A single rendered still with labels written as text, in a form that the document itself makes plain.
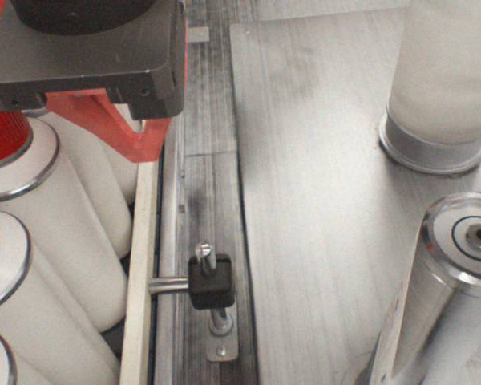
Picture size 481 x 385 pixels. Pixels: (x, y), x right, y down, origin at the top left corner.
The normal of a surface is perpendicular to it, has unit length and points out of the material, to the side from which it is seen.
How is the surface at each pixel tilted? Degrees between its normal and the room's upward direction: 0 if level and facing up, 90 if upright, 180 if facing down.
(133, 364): 0
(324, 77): 0
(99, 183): 90
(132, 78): 91
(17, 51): 0
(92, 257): 90
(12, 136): 90
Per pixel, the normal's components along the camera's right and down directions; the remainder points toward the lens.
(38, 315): 0.87, 0.36
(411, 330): -0.79, 0.51
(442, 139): -0.20, 0.77
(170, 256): -0.06, -0.62
